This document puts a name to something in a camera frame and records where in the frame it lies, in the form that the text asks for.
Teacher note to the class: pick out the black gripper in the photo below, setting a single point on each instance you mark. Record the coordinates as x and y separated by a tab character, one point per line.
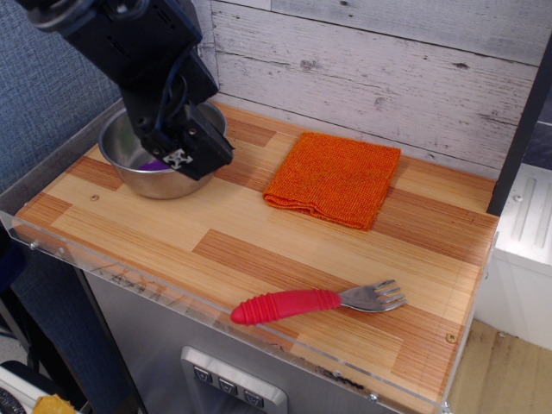
176	133

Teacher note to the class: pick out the orange cloth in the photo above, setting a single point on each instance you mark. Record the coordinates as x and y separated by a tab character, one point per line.
335	179

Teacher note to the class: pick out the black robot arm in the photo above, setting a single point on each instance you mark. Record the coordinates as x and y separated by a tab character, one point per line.
149	50

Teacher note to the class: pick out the purple object in bowl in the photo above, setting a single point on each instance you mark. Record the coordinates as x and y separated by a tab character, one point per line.
153	165

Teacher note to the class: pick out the silver metal bowl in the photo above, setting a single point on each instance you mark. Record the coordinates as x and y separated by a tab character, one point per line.
123	150

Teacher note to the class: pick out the silver button panel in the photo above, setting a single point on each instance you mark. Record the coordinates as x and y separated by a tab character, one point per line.
230	384

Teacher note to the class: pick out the clear acrylic table guard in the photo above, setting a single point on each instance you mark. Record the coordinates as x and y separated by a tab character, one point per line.
167	274

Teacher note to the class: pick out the yellow object at corner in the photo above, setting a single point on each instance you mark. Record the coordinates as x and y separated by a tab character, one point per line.
52	404

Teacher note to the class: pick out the red handled metal fork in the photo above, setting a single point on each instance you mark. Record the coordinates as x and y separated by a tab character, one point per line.
380	297

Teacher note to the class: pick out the white aluminium rail block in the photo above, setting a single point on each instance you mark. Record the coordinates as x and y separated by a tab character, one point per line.
525	223

